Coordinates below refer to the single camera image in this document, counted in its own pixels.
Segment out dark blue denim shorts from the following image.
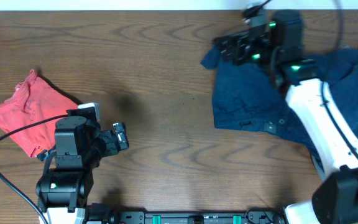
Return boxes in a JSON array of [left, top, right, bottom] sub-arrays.
[[201, 46, 358, 158]]

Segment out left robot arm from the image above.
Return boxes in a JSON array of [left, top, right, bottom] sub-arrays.
[[36, 116, 129, 223]]

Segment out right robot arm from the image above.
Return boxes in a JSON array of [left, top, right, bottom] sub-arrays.
[[214, 4, 358, 223]]

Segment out black printed garment under red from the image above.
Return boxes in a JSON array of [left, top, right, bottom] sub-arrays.
[[36, 149, 54, 162]]

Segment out red folded t-shirt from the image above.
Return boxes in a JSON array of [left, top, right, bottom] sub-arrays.
[[0, 70, 78, 157]]

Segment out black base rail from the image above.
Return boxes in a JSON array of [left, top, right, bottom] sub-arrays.
[[85, 203, 287, 224]]

